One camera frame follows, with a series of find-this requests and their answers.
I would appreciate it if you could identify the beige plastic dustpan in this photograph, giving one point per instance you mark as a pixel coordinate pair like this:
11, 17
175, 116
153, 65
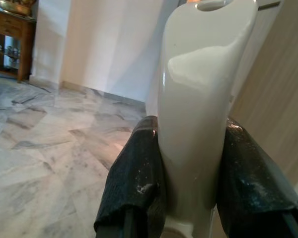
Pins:
193, 124

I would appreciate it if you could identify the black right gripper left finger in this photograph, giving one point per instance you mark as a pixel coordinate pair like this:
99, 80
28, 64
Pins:
134, 178

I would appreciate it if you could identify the brass bowl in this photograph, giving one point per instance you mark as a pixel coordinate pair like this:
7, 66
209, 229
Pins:
15, 7

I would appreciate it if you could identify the brown wooden side table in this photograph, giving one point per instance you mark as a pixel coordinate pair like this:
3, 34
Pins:
7, 23

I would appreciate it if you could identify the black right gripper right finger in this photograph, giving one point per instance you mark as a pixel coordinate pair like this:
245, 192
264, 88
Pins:
250, 186

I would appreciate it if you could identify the small silver ornament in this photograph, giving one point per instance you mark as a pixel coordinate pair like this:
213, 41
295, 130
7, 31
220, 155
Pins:
15, 52

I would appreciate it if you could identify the light wooden door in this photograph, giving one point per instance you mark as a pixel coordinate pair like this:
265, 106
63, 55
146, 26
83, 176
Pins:
275, 86

